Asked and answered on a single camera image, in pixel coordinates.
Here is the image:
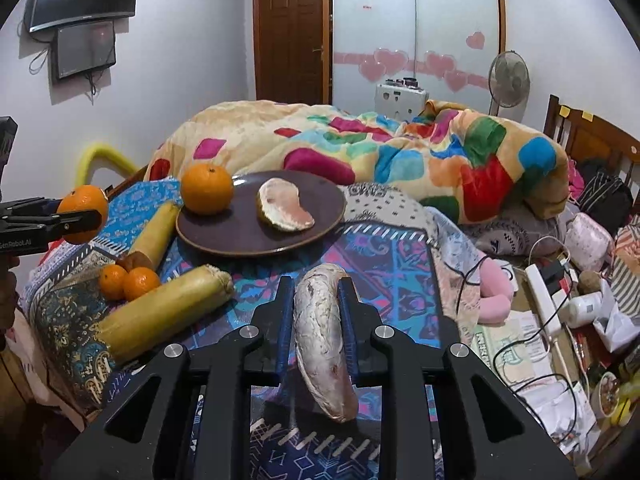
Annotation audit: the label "white power strip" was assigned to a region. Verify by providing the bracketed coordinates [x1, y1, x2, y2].
[525, 262, 564, 336]

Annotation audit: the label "white box appliance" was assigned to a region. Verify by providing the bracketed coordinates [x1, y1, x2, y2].
[376, 77, 430, 122]

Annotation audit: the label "pink quilted bag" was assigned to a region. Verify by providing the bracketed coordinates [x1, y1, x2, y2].
[565, 212, 614, 273]

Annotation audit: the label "standing electric fan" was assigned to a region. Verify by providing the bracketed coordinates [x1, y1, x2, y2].
[487, 51, 531, 117]

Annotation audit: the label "black cable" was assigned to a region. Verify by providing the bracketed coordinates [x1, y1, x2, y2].
[440, 235, 581, 441]

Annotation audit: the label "striped bag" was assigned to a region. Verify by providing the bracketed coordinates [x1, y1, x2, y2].
[611, 230, 640, 303]

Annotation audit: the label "small brown fruit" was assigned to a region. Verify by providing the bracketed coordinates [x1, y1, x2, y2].
[116, 251, 155, 272]

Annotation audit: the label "small wall-mounted monitor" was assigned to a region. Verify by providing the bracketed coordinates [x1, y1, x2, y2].
[52, 21, 117, 81]

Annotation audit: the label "frosted sliding wardrobe with hearts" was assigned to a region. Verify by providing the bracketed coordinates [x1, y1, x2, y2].
[330, 0, 506, 113]

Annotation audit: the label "colourful patchwork blanket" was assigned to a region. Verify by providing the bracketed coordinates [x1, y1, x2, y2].
[145, 100, 572, 226]

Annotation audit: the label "large orange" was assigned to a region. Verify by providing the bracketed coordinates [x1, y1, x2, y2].
[180, 162, 235, 216]
[56, 185, 110, 245]

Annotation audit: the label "yellow foam tube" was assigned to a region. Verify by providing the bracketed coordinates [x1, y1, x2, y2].
[75, 142, 139, 186]

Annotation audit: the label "blue patterned bedspread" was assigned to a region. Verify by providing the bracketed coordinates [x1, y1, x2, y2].
[30, 180, 476, 480]

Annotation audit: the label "brown wooden door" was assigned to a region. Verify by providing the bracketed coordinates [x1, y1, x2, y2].
[252, 0, 334, 107]

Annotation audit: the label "brown round plate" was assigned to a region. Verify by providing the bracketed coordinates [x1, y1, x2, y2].
[175, 170, 347, 259]

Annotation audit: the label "yellow bananas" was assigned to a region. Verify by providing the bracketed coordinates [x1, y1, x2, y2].
[612, 385, 640, 427]

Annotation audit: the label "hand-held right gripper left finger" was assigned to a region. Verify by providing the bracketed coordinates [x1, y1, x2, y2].
[65, 276, 296, 480]

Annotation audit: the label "white plastic bottle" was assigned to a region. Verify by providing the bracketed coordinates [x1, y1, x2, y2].
[570, 292, 603, 329]

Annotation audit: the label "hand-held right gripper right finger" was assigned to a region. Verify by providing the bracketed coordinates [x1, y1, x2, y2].
[337, 277, 576, 480]

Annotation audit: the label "small tangerine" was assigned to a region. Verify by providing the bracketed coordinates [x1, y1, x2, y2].
[99, 265, 129, 301]
[123, 267, 162, 302]

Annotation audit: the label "black backpack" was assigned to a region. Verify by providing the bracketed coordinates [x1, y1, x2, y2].
[575, 159, 634, 233]

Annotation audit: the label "small bowl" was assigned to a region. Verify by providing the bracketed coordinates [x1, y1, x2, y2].
[590, 372, 622, 418]

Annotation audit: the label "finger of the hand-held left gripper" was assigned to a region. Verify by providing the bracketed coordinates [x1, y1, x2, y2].
[4, 198, 64, 218]
[4, 209, 103, 243]

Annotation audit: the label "brown wooden headboard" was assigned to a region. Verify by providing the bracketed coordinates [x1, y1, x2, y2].
[542, 94, 640, 198]

